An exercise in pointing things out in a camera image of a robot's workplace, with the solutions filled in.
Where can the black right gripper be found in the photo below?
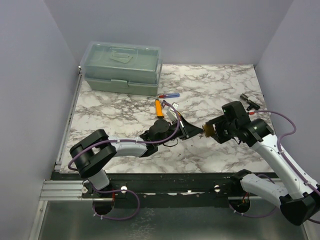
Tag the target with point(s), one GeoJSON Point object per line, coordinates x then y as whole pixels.
{"type": "Point", "coordinates": [220, 137]}

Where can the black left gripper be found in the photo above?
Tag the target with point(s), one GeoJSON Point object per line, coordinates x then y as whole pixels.
{"type": "Point", "coordinates": [187, 130]}

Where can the brass padlock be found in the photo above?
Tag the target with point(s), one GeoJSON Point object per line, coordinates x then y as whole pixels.
{"type": "Point", "coordinates": [209, 130]}

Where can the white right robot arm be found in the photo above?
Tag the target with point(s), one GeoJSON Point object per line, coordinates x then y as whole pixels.
{"type": "Point", "coordinates": [299, 197]}

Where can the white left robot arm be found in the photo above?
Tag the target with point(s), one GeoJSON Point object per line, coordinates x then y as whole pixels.
{"type": "Point", "coordinates": [91, 154]}

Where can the orange utility knife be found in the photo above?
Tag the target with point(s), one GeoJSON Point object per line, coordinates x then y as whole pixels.
{"type": "Point", "coordinates": [158, 108]}

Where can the black T-shaped connector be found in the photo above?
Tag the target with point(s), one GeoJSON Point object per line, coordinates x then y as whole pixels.
{"type": "Point", "coordinates": [251, 105]}

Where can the red blue screwdriver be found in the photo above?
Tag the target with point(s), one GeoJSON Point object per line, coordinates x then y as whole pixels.
{"type": "Point", "coordinates": [165, 96]}

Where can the green plastic toolbox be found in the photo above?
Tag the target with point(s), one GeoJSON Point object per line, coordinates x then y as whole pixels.
{"type": "Point", "coordinates": [122, 68]}

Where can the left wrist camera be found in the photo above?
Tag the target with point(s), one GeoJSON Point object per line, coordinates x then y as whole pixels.
{"type": "Point", "coordinates": [171, 113]}

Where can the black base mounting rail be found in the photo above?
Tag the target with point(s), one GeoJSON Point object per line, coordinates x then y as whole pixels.
{"type": "Point", "coordinates": [167, 190]}

